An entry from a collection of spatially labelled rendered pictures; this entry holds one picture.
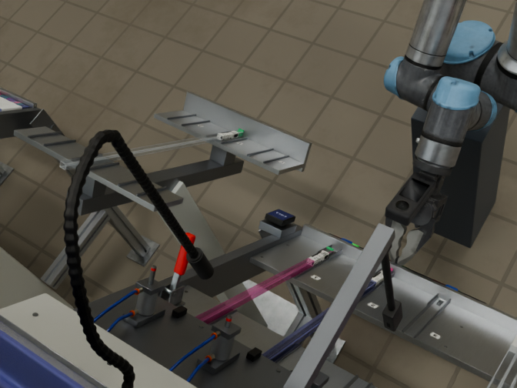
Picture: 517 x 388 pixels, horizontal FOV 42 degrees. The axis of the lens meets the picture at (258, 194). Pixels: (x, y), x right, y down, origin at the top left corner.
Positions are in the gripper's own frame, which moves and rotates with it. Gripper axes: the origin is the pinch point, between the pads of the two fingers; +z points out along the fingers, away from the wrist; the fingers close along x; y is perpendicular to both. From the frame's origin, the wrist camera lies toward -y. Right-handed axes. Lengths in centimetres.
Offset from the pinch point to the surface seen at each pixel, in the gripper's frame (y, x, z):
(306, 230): -3.5, 18.0, 0.3
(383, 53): 121, 59, -27
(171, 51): 101, 139, -5
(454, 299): -3.5, -12.8, 0.8
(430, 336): -19.4, -13.6, 1.6
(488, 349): -14.6, -22.0, 1.6
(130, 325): -64, 11, -4
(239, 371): -61, -3, -4
